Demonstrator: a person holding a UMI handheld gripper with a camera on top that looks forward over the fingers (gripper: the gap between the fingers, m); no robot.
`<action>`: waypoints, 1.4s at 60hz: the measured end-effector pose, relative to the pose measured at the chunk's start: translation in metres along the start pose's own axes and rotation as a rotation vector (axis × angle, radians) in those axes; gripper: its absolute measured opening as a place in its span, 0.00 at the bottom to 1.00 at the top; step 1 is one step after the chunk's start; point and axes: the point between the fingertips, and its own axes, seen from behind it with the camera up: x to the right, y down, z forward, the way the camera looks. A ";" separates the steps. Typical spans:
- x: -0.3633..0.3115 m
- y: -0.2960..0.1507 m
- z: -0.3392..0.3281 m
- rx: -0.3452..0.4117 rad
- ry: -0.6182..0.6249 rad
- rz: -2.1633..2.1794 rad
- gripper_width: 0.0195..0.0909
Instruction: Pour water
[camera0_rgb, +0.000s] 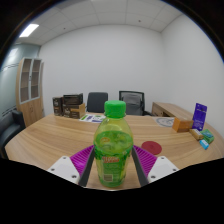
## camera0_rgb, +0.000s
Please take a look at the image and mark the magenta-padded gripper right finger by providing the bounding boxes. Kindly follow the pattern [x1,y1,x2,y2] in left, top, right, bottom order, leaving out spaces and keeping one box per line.
[131,144,180,188]

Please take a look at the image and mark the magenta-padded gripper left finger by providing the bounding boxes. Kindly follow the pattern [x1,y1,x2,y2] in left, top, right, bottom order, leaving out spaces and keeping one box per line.
[46,144,97,188]

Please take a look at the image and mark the green drink bottle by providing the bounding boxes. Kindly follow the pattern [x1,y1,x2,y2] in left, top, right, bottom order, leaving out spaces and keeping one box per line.
[92,99,135,189]

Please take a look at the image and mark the flat round red coaster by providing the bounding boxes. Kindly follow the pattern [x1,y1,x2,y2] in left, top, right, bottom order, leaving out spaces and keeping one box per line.
[140,140,163,156]

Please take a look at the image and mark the orange-brown wooden box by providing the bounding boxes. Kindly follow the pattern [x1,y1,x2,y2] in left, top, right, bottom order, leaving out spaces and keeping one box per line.
[171,116,195,133]

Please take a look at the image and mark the small tan packet box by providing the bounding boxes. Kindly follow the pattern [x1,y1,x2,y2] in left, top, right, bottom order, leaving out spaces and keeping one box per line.
[188,128,205,141]

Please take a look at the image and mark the small light blue packet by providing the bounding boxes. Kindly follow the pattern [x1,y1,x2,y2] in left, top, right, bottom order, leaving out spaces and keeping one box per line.
[198,138,210,150]

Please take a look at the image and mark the green flat box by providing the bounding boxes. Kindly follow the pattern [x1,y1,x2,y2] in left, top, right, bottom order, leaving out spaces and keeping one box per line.
[200,128,216,145]

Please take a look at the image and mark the white purple green leaflet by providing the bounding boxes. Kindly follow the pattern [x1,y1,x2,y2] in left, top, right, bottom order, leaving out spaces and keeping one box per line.
[78,113,107,124]

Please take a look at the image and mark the tan cardboard box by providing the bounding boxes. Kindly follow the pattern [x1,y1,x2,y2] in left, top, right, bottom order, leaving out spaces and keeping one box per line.
[62,102,87,120]

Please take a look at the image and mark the wooden side desk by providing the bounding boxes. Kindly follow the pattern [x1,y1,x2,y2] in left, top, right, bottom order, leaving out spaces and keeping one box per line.
[151,101,194,120]

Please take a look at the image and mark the small dark brown carton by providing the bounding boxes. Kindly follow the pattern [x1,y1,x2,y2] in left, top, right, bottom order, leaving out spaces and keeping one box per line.
[52,96,65,117]

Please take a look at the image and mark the purple stand-up pouch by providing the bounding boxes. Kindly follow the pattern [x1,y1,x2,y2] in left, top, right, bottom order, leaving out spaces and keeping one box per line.
[192,102,208,132]

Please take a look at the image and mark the wooden glass-door shelf cabinet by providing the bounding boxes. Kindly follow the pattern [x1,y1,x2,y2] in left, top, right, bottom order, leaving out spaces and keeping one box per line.
[15,57,45,128]

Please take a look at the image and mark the dark brown printed carton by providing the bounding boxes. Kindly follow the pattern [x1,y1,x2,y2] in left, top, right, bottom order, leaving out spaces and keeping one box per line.
[62,93,84,106]

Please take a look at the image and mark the grey mesh-back office chair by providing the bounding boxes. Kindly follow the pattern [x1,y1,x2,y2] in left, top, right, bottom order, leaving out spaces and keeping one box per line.
[118,90,152,117]

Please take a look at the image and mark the black padded office chair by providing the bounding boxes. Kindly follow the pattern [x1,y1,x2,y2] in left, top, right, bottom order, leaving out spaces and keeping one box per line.
[86,91,109,114]

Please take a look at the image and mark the rectangular ceiling light panel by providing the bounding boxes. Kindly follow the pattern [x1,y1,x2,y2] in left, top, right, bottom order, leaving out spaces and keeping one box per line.
[18,23,40,39]

